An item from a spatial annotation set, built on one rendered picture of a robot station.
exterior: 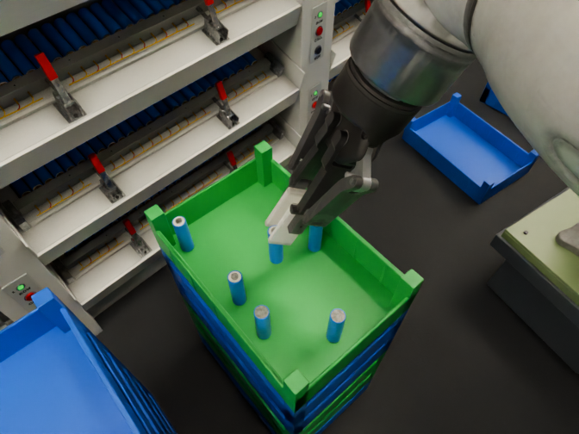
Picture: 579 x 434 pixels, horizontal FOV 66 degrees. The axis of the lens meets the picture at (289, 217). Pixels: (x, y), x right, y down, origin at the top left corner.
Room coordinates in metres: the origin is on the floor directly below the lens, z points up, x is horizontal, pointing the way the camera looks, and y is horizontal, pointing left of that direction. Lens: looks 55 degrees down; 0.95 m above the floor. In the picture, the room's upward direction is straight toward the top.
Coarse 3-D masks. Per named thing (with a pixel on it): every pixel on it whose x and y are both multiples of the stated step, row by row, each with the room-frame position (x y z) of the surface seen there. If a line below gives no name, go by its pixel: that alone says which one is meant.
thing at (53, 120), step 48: (96, 0) 0.69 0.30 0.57; (144, 0) 0.71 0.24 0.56; (192, 0) 0.72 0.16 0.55; (240, 0) 0.76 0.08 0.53; (288, 0) 0.80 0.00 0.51; (0, 48) 0.58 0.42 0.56; (48, 48) 0.58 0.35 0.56; (96, 48) 0.59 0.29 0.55; (144, 48) 0.62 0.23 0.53; (192, 48) 0.65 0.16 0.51; (240, 48) 0.69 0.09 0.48; (0, 96) 0.48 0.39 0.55; (48, 96) 0.51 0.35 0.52; (96, 96) 0.53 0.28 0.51; (144, 96) 0.55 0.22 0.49; (0, 144) 0.43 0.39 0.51; (48, 144) 0.44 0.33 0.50
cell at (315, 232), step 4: (312, 228) 0.33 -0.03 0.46; (316, 228) 0.33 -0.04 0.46; (320, 228) 0.33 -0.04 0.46; (312, 232) 0.33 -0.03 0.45; (316, 232) 0.33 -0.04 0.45; (320, 232) 0.33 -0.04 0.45; (308, 236) 0.33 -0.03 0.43; (312, 236) 0.33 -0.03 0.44; (316, 236) 0.33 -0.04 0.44; (320, 236) 0.33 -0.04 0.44; (308, 240) 0.33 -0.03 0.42; (312, 240) 0.33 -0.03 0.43; (316, 240) 0.33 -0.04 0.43; (320, 240) 0.33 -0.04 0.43; (308, 244) 0.33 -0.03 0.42; (312, 244) 0.33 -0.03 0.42; (316, 244) 0.33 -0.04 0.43; (320, 244) 0.33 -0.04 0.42; (308, 248) 0.33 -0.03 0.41; (312, 248) 0.33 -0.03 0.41; (316, 248) 0.33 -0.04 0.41; (320, 248) 0.33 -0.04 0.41
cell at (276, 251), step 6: (270, 228) 0.30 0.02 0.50; (270, 234) 0.29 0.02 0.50; (270, 246) 0.29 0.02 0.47; (276, 246) 0.29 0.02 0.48; (282, 246) 0.29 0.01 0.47; (270, 252) 0.29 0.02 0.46; (276, 252) 0.29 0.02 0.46; (282, 252) 0.29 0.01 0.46; (270, 258) 0.29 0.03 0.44; (276, 258) 0.29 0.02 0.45; (282, 258) 0.29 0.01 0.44
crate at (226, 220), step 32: (256, 160) 0.45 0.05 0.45; (224, 192) 0.42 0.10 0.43; (256, 192) 0.43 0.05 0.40; (160, 224) 0.33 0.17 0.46; (192, 224) 0.37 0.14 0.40; (224, 224) 0.37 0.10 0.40; (256, 224) 0.37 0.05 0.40; (192, 256) 0.32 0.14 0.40; (224, 256) 0.32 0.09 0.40; (256, 256) 0.32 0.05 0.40; (288, 256) 0.32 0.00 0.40; (320, 256) 0.32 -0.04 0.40; (352, 256) 0.32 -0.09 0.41; (224, 288) 0.27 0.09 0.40; (256, 288) 0.27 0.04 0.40; (288, 288) 0.27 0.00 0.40; (320, 288) 0.27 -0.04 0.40; (352, 288) 0.27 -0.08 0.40; (384, 288) 0.27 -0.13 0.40; (416, 288) 0.24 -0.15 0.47; (224, 320) 0.21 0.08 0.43; (288, 320) 0.22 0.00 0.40; (320, 320) 0.22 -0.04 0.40; (352, 320) 0.22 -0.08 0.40; (384, 320) 0.20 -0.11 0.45; (256, 352) 0.17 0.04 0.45; (288, 352) 0.18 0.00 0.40; (320, 352) 0.18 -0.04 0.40; (352, 352) 0.17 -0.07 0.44; (288, 384) 0.12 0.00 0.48; (320, 384) 0.14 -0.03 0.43
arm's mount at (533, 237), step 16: (544, 208) 0.54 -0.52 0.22; (560, 208) 0.54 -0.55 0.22; (576, 208) 0.54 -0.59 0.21; (528, 224) 0.50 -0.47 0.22; (544, 224) 0.50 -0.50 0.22; (560, 224) 0.50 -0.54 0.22; (512, 240) 0.47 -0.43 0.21; (528, 240) 0.46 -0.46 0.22; (544, 240) 0.46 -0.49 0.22; (528, 256) 0.43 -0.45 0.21; (544, 256) 0.43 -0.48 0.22; (560, 256) 0.43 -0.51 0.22; (576, 256) 0.43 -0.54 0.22; (544, 272) 0.40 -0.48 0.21; (560, 272) 0.39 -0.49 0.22; (576, 272) 0.39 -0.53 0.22; (560, 288) 0.37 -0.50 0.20; (576, 288) 0.36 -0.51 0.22; (576, 304) 0.34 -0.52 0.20
